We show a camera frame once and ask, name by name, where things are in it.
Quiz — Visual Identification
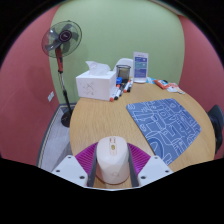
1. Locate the cream white computer mouse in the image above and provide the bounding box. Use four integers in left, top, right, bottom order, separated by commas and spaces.
95, 135, 130, 185

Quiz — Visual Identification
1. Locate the acrylic sign stand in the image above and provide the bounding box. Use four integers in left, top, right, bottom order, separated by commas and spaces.
132, 51, 149, 84

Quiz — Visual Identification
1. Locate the white orange snack packet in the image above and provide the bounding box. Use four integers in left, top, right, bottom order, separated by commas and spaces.
166, 82, 179, 93
173, 84, 186, 95

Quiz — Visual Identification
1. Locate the white tissue box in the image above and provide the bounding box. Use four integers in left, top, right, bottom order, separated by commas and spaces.
75, 60, 117, 102

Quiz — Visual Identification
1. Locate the white wall outlet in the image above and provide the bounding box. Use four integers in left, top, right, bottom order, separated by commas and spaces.
47, 90, 55, 103

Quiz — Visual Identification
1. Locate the black mesh pen cup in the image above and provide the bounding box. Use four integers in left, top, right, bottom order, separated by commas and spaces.
115, 64, 132, 84

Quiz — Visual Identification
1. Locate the red black standing fan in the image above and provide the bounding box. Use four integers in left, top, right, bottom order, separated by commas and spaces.
41, 20, 83, 128

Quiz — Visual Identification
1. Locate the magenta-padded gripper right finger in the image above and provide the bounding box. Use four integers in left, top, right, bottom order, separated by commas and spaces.
126, 143, 174, 188

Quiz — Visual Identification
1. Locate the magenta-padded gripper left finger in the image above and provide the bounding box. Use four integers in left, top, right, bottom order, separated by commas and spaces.
51, 142, 99, 188

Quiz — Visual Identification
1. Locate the black office chair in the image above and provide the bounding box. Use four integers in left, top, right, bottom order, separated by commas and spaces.
207, 104, 224, 154

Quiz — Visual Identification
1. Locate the blue patterned mouse pad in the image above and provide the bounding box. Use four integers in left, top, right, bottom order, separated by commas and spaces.
126, 98, 202, 167

